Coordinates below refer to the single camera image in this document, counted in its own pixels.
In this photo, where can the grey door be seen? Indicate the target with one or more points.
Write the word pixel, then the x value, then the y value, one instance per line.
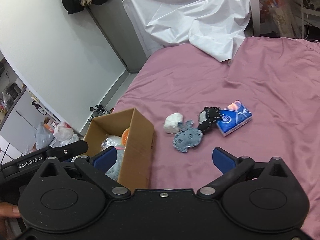
pixel 113 21

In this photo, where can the cream burger plush toy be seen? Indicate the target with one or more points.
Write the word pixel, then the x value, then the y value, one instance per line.
pixel 124 136

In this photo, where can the white red plastic bag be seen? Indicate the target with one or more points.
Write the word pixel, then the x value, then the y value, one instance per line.
pixel 63 132

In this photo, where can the blue denim bunny plush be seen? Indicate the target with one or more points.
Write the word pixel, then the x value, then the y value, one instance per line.
pixel 187 137

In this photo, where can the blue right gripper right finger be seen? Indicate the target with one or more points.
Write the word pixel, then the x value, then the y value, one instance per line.
pixel 223 160

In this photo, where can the grey sneaker far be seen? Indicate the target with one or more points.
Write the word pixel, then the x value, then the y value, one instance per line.
pixel 99 110

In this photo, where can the blue tissue pack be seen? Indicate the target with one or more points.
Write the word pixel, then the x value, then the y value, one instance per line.
pixel 234 116

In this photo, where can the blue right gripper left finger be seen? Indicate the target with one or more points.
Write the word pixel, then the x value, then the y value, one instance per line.
pixel 104 160

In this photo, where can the person's left hand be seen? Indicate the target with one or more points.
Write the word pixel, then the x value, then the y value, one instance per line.
pixel 8 211

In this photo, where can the clear bubble wrap bag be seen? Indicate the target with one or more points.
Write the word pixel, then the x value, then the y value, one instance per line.
pixel 112 141

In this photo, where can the pink bed sheet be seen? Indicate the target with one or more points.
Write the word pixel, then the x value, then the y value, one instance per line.
pixel 269 101

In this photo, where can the grey plastic bag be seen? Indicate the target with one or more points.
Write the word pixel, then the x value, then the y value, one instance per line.
pixel 43 137

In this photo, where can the white soft wad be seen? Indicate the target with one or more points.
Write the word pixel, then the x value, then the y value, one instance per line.
pixel 171 123

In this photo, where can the black studded soft pouch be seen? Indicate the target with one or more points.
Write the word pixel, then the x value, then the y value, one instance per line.
pixel 208 118

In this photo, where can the white draped sheet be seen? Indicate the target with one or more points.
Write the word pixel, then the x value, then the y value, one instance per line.
pixel 216 27

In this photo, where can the brown cardboard box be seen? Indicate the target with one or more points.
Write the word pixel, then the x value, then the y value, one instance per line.
pixel 135 168

